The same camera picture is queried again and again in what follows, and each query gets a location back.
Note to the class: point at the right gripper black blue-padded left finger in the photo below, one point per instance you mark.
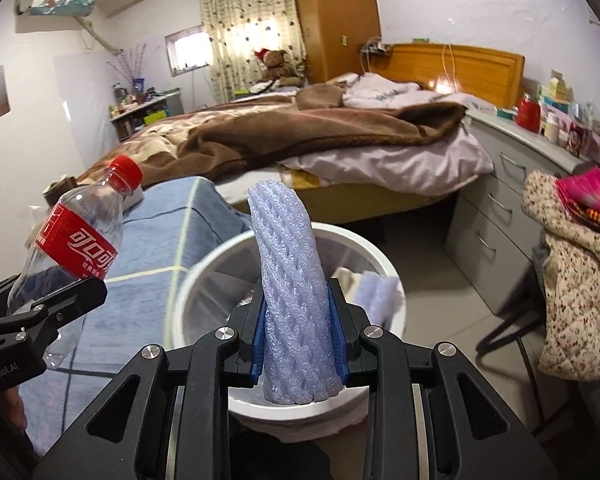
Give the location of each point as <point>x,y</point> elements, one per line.
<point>165,414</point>

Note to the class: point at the floral padded jacket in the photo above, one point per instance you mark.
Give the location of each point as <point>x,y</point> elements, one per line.
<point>571,279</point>

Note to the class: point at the teddy bear with santa hat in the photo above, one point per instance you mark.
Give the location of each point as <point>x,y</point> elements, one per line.
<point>278,69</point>

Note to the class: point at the green tissue box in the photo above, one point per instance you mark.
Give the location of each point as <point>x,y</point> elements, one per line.
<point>36,216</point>

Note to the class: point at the brown fleece blanket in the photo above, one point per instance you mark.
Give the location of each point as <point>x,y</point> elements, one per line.
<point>231,139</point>

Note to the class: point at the white trash bin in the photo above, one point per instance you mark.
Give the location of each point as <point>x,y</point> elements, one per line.
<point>215,286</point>

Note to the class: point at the small window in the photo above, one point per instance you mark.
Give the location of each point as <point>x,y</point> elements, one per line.
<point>187,50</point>

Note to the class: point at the patterned curtain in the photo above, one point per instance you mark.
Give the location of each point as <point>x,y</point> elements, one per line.
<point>238,30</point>

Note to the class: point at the pink quilt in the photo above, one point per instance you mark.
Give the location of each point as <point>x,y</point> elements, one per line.
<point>432,170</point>

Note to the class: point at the cluttered side desk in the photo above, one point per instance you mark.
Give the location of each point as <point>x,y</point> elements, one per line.
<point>133,117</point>

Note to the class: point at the lavender foam net sleeve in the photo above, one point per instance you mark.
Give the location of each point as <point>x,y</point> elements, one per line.
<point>377,295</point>

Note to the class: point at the white orange tissue pack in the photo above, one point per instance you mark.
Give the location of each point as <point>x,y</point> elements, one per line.
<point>133,199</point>

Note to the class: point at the red thermos jar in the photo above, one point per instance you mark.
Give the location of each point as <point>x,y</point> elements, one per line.
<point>528,113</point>

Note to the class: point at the blue checked table cloth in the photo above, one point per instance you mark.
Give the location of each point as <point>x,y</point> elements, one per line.
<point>175,225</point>

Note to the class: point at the bed mattress base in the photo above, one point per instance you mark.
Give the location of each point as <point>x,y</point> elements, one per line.
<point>326,202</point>

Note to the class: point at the grey drawer cabinet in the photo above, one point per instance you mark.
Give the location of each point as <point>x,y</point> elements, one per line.
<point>490,239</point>

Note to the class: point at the dried branches vase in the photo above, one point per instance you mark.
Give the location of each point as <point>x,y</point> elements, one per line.
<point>130,63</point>

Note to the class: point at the wooden wardrobe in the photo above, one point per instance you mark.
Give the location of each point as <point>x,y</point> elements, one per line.
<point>333,33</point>

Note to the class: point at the brown beige tumbler cup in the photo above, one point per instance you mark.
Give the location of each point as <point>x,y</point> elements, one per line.
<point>58,188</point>

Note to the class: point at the person's hand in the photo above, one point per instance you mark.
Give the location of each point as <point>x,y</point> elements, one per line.
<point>12,409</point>

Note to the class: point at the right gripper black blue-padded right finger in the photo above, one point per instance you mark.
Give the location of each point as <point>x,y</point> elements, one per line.
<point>428,407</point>

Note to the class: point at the clear plastic cola bottle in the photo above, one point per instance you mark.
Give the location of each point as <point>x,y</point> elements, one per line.
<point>80,237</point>

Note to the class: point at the wooden bed headboard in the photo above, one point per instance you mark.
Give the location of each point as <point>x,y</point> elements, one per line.
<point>492,75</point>

